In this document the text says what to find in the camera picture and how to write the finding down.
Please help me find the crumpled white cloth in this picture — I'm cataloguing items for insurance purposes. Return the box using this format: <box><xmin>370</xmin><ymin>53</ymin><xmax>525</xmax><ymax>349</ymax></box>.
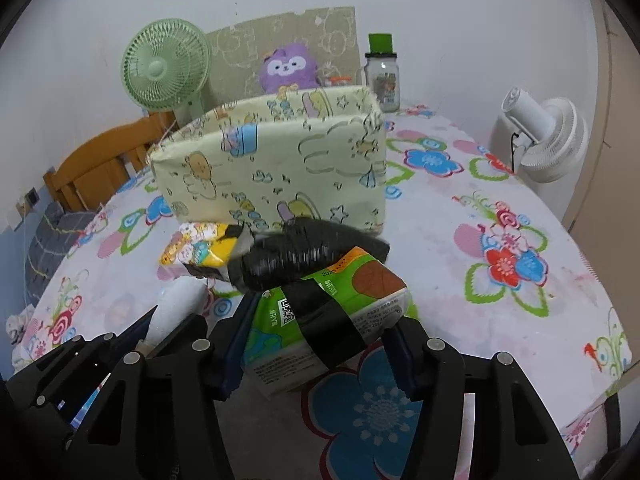
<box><xmin>5</xmin><ymin>310</ymin><xmax>36</xmax><ymax>346</ymax></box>

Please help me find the green desk fan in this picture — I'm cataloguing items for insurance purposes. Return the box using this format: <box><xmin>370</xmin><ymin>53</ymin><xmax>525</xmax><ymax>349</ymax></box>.
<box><xmin>121</xmin><ymin>18</ymin><xmax>211</xmax><ymax>128</ymax></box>

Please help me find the floral tablecloth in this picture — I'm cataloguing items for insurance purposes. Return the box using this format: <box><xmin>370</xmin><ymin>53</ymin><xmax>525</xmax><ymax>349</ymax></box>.
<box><xmin>10</xmin><ymin>105</ymin><xmax>633</xmax><ymax>480</ymax></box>

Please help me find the clear water bottle green lid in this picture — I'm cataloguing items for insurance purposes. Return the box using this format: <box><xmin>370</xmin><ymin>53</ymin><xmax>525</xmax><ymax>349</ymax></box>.
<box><xmin>363</xmin><ymin>33</ymin><xmax>401</xmax><ymax>113</ymax></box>

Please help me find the beige door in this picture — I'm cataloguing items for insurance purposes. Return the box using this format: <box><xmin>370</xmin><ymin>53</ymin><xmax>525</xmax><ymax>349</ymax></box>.
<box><xmin>562</xmin><ymin>0</ymin><xmax>640</xmax><ymax>281</ymax></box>

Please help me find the green printed fabric storage box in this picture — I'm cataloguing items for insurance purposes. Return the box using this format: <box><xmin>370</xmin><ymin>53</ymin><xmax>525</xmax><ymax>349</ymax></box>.
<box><xmin>149</xmin><ymin>85</ymin><xmax>388</xmax><ymax>236</ymax></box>

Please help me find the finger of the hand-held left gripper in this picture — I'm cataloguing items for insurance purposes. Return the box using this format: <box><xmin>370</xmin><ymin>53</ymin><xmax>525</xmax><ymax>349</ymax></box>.
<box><xmin>7</xmin><ymin>307</ymin><xmax>158</xmax><ymax>428</ymax></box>
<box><xmin>149</xmin><ymin>311</ymin><xmax>209</xmax><ymax>362</ymax></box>

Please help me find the purple plush toy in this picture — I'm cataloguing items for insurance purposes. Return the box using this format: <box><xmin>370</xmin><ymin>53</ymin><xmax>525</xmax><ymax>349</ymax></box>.
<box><xmin>258</xmin><ymin>43</ymin><xmax>321</xmax><ymax>95</ymax></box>

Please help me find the wooden bed headboard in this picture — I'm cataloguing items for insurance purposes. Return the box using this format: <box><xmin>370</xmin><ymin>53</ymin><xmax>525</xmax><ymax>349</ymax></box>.
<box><xmin>42</xmin><ymin>110</ymin><xmax>176</xmax><ymax>213</ymax></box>

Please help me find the green tissue pack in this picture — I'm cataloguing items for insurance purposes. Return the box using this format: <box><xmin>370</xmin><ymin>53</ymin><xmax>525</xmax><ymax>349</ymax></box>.
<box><xmin>242</xmin><ymin>246</ymin><xmax>410</xmax><ymax>401</ymax></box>

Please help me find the green patterned board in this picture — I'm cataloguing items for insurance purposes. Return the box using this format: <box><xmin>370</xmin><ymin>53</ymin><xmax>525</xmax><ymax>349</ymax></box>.
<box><xmin>205</xmin><ymin>6</ymin><xmax>365</xmax><ymax>103</ymax></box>

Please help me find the white standing fan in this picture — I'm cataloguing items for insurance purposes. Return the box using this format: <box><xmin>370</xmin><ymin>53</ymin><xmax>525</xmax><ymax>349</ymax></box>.
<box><xmin>492</xmin><ymin>86</ymin><xmax>591</xmax><ymax>201</ymax></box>

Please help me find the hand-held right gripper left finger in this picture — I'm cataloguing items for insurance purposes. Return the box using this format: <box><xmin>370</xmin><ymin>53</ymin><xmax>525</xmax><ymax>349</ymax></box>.
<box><xmin>65</xmin><ymin>292</ymin><xmax>262</xmax><ymax>480</ymax></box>

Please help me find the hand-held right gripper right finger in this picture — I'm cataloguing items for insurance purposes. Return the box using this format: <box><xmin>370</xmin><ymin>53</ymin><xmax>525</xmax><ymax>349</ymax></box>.
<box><xmin>381</xmin><ymin>317</ymin><xmax>566</xmax><ymax>480</ymax></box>

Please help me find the grey plaid pillow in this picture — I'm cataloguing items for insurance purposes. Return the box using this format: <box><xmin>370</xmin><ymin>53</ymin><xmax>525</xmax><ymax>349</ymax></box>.
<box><xmin>25</xmin><ymin>202</ymin><xmax>98</xmax><ymax>308</ymax></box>

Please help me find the black pouch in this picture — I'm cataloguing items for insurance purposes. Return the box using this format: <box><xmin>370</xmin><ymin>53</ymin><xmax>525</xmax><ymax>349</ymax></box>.
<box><xmin>227</xmin><ymin>219</ymin><xmax>391</xmax><ymax>293</ymax></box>

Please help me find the yellow printed packet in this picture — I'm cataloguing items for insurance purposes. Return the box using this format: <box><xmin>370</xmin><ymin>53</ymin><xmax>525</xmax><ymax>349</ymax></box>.
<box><xmin>159</xmin><ymin>221</ymin><xmax>256</xmax><ymax>278</ymax></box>

